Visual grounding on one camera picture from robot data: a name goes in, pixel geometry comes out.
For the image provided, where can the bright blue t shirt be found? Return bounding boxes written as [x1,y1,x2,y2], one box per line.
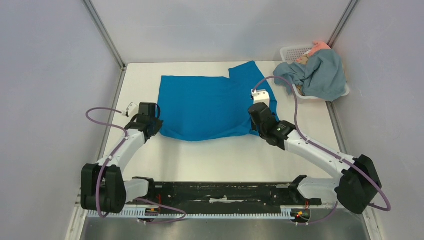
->
[157,61,264,142]

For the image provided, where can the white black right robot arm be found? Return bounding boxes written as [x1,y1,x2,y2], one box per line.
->
[248,102,382,215]

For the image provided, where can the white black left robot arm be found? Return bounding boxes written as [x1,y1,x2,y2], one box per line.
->
[80,102,163,218]

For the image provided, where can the white plastic laundry basket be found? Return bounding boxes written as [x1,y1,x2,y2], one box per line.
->
[279,43,351,100]

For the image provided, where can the tan t shirt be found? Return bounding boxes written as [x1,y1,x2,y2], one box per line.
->
[295,53,310,96]

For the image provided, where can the grey-blue t shirt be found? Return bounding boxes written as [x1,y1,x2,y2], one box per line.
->
[273,49,347,102]

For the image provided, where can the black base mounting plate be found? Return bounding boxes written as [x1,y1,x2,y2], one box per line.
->
[144,181,322,214]

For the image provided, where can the pink t shirt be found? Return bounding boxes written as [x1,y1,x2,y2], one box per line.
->
[303,41,331,58]

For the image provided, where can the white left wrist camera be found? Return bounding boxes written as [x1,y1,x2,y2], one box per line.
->
[122,102,139,118]

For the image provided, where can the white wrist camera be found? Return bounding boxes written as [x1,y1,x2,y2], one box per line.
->
[251,89,271,107]
[122,102,139,118]

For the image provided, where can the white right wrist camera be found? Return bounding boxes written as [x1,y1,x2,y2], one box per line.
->
[251,89,271,107]

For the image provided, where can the white slotted cable duct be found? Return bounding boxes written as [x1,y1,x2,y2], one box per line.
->
[107,205,295,220]

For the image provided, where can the aluminium front frame rail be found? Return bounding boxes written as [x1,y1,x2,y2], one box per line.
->
[75,188,82,207]

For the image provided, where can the aluminium corner frame post left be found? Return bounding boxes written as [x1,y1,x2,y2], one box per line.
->
[82,0,126,71]

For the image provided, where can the aluminium corner frame post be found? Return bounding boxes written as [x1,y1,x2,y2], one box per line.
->
[82,0,126,71]
[327,0,360,48]

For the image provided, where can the aluminium corner frame post right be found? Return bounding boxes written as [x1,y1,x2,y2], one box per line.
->
[327,0,360,48]

